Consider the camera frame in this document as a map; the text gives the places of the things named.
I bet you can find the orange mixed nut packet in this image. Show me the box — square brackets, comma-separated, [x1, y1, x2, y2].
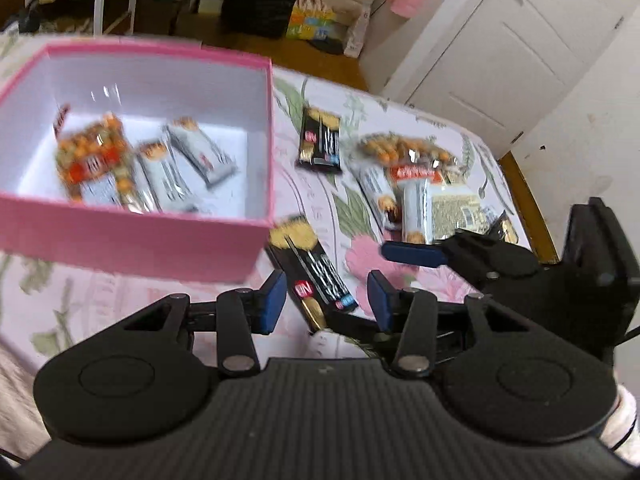
[359, 132, 459, 184]
[54, 112, 140, 207]

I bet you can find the black snack packet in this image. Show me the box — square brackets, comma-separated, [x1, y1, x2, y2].
[266, 215, 359, 334]
[297, 107, 344, 174]

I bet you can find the colourful cardboard box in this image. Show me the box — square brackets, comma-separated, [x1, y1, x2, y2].
[286, 0, 352, 44]

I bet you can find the floral bed sheet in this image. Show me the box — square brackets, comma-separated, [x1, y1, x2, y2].
[0, 30, 543, 396]

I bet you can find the dark snack packet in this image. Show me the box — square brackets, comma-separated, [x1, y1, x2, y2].
[491, 214, 520, 247]

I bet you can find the tall white box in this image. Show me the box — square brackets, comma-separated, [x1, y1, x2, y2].
[344, 2, 374, 59]

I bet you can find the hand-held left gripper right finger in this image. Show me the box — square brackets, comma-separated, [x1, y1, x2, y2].
[366, 270, 532, 377]

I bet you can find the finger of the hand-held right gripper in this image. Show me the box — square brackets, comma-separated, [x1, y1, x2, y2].
[324, 310, 390, 348]
[381, 227, 541, 282]

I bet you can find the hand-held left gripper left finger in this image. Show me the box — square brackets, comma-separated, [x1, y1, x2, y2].
[122, 270, 289, 379]

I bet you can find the white door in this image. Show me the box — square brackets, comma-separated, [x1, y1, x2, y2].
[404, 0, 627, 147]

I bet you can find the white snack bar packet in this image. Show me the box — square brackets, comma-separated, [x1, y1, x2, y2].
[349, 162, 404, 232]
[166, 118, 237, 189]
[401, 179, 437, 247]
[136, 140, 198, 214]

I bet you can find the person's right forearm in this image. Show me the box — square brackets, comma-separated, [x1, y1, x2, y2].
[599, 384, 640, 451]

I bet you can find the pink cardboard box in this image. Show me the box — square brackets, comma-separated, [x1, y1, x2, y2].
[0, 42, 275, 285]

